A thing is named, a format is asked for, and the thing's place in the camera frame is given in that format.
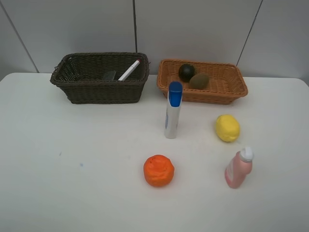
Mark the black felt board eraser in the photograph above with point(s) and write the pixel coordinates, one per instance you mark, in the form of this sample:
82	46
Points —
109	76

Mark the white tube blue cap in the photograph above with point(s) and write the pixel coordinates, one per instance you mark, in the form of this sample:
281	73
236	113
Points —
174	100

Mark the white marker pink cap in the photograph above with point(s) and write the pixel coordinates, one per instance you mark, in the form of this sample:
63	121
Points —
129	71

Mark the pink lotion bottle white cap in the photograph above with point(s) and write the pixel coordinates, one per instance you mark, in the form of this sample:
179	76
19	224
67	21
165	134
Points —
239	167

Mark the orange wicker basket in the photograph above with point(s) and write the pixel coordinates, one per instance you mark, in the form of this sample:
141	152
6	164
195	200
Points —
226	83

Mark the orange tangerine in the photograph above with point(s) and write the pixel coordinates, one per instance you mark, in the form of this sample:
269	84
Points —
158	171

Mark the brown kiwi fruit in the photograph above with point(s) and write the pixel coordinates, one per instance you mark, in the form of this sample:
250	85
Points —
199	81

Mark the dark purple mangosteen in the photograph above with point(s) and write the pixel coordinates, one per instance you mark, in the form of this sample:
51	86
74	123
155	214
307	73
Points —
186	72

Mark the yellow lemon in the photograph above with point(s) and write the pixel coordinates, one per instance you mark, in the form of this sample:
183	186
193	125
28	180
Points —
227	128

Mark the dark brown wicker basket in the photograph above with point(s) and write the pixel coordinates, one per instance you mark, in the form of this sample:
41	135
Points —
79	76

